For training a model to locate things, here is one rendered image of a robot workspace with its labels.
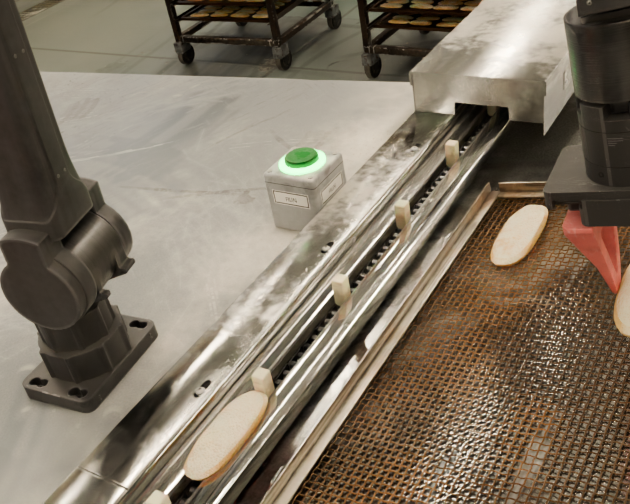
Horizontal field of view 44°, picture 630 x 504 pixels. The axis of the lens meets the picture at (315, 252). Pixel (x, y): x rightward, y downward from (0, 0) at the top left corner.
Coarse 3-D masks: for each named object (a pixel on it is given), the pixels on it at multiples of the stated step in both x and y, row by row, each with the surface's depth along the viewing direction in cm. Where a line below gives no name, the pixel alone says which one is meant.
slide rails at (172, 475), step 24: (480, 144) 97; (432, 168) 95; (456, 168) 94; (408, 192) 91; (432, 192) 90; (384, 216) 88; (360, 240) 85; (336, 264) 82; (384, 264) 80; (360, 288) 78; (312, 312) 76; (336, 312) 75; (288, 336) 74; (264, 360) 72; (312, 360) 71; (240, 384) 70; (288, 384) 69; (216, 408) 68; (168, 480) 62; (216, 480) 61
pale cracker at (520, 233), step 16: (528, 208) 75; (544, 208) 74; (512, 224) 73; (528, 224) 72; (544, 224) 72; (496, 240) 72; (512, 240) 70; (528, 240) 70; (496, 256) 70; (512, 256) 69
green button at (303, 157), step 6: (294, 150) 92; (300, 150) 92; (306, 150) 92; (312, 150) 91; (288, 156) 91; (294, 156) 91; (300, 156) 91; (306, 156) 90; (312, 156) 90; (318, 156) 91; (288, 162) 90; (294, 162) 90; (300, 162) 89; (306, 162) 90; (312, 162) 90; (294, 168) 90
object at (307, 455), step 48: (528, 192) 78; (480, 240) 74; (432, 288) 69; (576, 288) 64; (384, 336) 65; (432, 336) 64; (624, 336) 57; (384, 384) 61; (432, 384) 59; (480, 384) 57; (576, 384) 55; (336, 432) 58; (480, 432) 54; (624, 432) 50; (288, 480) 55; (336, 480) 54; (576, 480) 48
